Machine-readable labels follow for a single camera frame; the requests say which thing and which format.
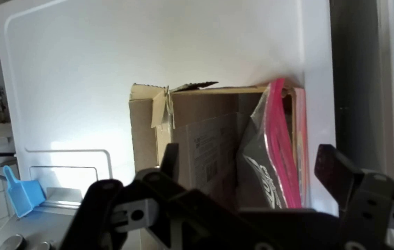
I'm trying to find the white dryer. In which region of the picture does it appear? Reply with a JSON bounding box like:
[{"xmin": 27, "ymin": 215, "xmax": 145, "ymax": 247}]
[{"xmin": 0, "ymin": 0, "xmax": 336, "ymax": 250}]

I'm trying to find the blue plastic scoop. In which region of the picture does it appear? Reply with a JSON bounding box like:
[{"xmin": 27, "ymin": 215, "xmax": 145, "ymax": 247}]
[{"xmin": 3, "ymin": 165, "xmax": 47, "ymax": 218}]

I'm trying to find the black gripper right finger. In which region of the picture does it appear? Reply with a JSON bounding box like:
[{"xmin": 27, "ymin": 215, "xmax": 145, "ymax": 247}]
[{"xmin": 315, "ymin": 144, "xmax": 364, "ymax": 207}]

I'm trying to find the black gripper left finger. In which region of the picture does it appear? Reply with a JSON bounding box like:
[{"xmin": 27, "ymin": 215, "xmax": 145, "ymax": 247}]
[{"xmin": 161, "ymin": 143, "xmax": 180, "ymax": 180}]

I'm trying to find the clear plastic zip bag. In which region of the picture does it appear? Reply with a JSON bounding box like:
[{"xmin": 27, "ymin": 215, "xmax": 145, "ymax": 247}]
[{"xmin": 237, "ymin": 77, "xmax": 303, "ymax": 209}]

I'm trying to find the orange Tide detergent box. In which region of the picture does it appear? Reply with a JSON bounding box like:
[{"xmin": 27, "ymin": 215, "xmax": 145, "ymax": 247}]
[{"xmin": 130, "ymin": 77, "xmax": 310, "ymax": 211}]

